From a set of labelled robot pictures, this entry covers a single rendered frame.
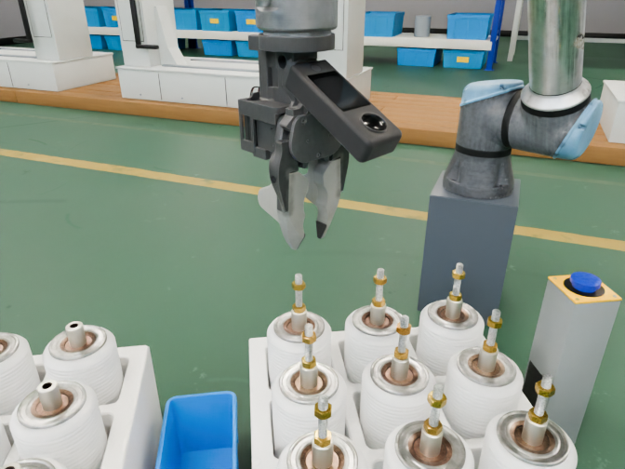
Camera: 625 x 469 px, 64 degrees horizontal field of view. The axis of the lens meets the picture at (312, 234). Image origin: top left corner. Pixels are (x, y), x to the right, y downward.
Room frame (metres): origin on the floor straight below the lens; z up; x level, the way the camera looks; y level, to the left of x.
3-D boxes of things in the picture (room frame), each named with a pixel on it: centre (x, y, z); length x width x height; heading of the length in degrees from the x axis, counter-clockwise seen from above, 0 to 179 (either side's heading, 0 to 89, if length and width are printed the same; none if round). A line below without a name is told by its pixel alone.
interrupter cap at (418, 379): (0.51, -0.11, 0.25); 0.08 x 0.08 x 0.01
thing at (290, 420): (0.49, 0.00, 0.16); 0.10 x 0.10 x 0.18
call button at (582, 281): (0.62, -0.39, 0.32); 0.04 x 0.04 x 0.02
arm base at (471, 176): (1.06, -0.37, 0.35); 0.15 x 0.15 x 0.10
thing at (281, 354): (0.61, 0.02, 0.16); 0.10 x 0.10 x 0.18
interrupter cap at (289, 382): (0.49, 0.00, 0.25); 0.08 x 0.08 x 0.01
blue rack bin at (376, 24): (5.53, -0.69, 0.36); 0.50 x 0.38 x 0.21; 160
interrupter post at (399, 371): (0.51, -0.11, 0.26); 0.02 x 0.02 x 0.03
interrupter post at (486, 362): (0.52, -0.23, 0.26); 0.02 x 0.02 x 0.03
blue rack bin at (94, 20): (6.88, 2.66, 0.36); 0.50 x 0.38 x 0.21; 159
